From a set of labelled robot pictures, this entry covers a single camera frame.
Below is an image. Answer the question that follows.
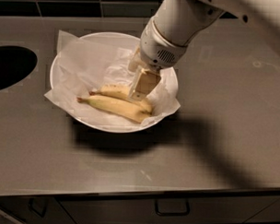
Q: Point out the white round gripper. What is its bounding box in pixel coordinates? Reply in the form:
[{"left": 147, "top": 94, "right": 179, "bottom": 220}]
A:
[{"left": 128, "top": 18, "right": 186, "bottom": 101}]

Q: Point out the yellow banana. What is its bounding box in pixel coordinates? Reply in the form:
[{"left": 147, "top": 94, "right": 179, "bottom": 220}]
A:
[
  {"left": 76, "top": 95, "right": 150, "bottom": 123},
  {"left": 89, "top": 84, "right": 153, "bottom": 113}
]

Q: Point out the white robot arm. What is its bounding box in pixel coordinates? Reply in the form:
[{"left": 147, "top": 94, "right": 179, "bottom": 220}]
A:
[{"left": 129, "top": 0, "right": 280, "bottom": 100}]

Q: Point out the white bowl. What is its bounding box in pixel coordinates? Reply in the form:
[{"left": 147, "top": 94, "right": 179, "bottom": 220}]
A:
[{"left": 47, "top": 29, "right": 181, "bottom": 136}]

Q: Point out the white crumpled paper liner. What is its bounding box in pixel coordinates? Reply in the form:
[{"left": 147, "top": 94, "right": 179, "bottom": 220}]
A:
[{"left": 42, "top": 29, "right": 184, "bottom": 132}]

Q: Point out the round black sink opening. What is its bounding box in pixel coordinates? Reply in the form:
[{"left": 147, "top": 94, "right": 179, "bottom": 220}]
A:
[{"left": 0, "top": 45, "right": 38, "bottom": 90}]

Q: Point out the left grey cabinet door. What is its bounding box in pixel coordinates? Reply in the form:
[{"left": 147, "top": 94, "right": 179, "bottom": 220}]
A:
[{"left": 0, "top": 195, "right": 76, "bottom": 224}]

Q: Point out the grey drawer front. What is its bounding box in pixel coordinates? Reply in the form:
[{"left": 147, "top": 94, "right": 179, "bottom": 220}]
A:
[{"left": 60, "top": 195, "right": 278, "bottom": 224}]

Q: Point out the black drawer handle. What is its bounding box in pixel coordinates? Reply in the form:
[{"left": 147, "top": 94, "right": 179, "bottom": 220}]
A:
[{"left": 154, "top": 198, "right": 190, "bottom": 217}]

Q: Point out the left black cabinet handle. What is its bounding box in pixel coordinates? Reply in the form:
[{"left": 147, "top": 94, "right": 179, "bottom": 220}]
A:
[{"left": 28, "top": 197, "right": 49, "bottom": 218}]

